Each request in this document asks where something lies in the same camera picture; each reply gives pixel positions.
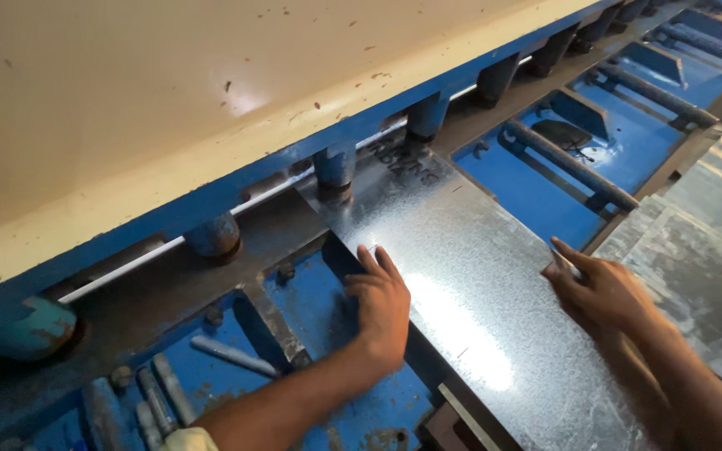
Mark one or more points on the person's left hand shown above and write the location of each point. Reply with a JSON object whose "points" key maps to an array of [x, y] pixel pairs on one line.
{"points": [[385, 313]]}

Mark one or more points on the blue and cream shearing machine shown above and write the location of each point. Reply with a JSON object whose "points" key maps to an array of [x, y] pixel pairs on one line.
{"points": [[116, 113]]}

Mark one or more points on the brown metal block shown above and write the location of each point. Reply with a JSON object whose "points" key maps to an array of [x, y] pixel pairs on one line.
{"points": [[455, 426]]}

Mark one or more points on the grey cylindrical marker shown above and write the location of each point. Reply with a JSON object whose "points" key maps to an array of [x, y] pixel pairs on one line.
{"points": [[235, 357]]}

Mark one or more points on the person's right hand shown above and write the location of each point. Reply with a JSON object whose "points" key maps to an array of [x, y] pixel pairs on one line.
{"points": [[605, 291]]}

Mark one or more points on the grey steel rod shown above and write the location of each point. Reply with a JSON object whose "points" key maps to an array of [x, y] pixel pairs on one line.
{"points": [[149, 429], [174, 389], [155, 401]]}

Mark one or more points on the dark steel support bar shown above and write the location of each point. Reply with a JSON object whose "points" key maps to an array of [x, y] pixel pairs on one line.
{"points": [[705, 44], [655, 95], [571, 166]]}

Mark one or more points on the row of blue hold-down clamps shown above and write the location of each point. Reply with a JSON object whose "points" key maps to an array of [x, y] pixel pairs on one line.
{"points": [[427, 116]]}

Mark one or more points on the galvanized metal sheet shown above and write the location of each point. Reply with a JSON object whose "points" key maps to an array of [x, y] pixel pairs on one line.
{"points": [[480, 300]]}

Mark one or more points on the shiny grey metal sheet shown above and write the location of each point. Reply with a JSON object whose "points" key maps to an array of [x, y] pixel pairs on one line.
{"points": [[712, 181]]}

